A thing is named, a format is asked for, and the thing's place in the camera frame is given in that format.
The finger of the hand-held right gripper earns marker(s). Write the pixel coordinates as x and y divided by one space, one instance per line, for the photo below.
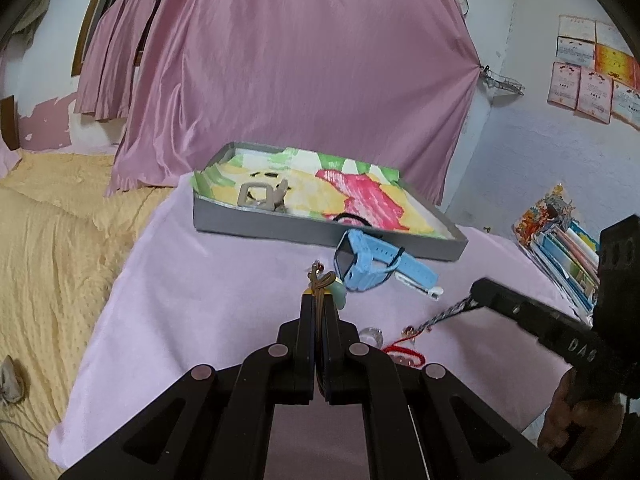
530 317

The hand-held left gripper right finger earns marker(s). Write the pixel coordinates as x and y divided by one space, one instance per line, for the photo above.
331 360

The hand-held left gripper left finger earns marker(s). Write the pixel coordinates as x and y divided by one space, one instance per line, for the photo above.
306 355

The blue smartwatch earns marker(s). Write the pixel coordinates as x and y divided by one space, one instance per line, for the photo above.
365 260

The grey tray with colourful lining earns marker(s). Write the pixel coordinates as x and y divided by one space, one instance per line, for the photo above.
320 195

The person's right hand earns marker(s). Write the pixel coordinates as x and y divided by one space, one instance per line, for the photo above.
565 415

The stack of picture books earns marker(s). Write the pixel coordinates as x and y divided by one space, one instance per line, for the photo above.
565 250

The light pink table cloth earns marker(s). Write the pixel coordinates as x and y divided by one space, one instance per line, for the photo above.
210 285

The grey hair claw clip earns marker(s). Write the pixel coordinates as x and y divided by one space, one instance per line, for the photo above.
260 195

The yellow dotted blanket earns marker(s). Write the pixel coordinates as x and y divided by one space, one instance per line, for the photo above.
60 260

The large pink curtain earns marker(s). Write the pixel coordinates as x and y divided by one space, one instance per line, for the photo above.
300 70

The small grey cloth item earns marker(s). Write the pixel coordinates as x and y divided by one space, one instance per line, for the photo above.
11 380

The tied pink curtain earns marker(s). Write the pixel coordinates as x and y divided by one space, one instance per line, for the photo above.
107 60

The brown wooden headboard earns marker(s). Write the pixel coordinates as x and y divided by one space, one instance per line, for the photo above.
9 120

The group of wall certificates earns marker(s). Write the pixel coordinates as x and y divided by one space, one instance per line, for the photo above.
595 85

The round wall clock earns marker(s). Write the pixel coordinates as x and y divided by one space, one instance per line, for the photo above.
460 2

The brown window frame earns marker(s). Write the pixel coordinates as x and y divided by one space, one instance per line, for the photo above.
81 47

